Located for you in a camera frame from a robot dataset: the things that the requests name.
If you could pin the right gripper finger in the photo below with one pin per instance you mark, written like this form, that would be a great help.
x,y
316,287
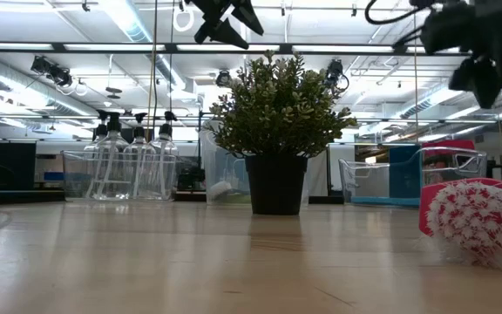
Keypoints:
x,y
488,96

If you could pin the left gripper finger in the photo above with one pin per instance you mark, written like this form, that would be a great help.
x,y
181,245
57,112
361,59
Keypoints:
x,y
248,17
220,35

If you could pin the dark blue scrub sponge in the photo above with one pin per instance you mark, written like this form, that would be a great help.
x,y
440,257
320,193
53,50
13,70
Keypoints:
x,y
405,174

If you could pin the light blue cellulose sponge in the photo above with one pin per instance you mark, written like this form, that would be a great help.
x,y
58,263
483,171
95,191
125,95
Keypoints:
x,y
373,201

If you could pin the black ceiling spotlight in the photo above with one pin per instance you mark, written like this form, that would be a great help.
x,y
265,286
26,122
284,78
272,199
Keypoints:
x,y
223,79
52,72
334,70

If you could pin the red storage bin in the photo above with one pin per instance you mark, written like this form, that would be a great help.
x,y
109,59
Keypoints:
x,y
451,144

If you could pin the artificial green plant black pot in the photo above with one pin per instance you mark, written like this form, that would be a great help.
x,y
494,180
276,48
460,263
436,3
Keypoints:
x,y
277,109

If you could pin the red dish brush white bristles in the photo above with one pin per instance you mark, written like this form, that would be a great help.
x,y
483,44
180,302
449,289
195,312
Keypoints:
x,y
473,218

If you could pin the tall frosted plastic bin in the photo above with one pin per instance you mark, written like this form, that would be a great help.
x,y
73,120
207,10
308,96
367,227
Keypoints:
x,y
225,165

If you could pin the clear plastic bin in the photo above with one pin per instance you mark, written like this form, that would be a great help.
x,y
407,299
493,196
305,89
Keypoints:
x,y
70,174

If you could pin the blue box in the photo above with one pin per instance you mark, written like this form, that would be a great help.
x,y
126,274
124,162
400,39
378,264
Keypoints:
x,y
54,176

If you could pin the black cabinet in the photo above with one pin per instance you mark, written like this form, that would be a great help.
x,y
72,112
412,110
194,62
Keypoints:
x,y
2,165

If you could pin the black aluminium rig frame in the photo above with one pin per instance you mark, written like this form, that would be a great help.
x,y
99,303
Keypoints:
x,y
286,49

